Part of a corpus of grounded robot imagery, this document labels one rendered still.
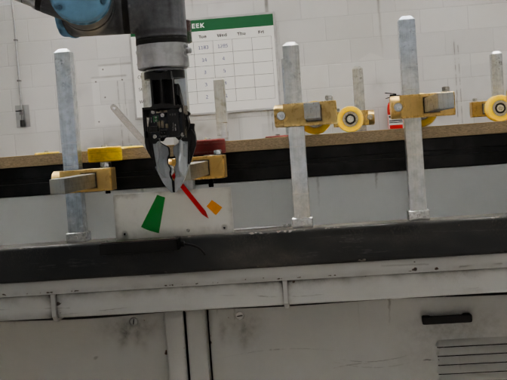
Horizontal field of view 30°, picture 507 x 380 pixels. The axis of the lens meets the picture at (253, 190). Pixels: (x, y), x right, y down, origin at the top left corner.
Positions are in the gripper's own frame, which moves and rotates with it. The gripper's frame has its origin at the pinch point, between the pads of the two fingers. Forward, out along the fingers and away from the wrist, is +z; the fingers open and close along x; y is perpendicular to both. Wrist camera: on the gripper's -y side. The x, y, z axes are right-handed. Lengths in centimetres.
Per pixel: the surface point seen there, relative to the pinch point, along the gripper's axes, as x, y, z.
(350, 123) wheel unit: 38, -123, -10
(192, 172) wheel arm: 1.8, -12.1, -1.7
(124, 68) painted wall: -150, -758, -87
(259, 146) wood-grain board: 13, -58, -5
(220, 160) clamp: 5.1, -37.3, -3.2
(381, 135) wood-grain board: 42, -57, -6
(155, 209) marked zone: -9.8, -37.6, 6.5
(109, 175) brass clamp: -19.4, -37.8, -1.5
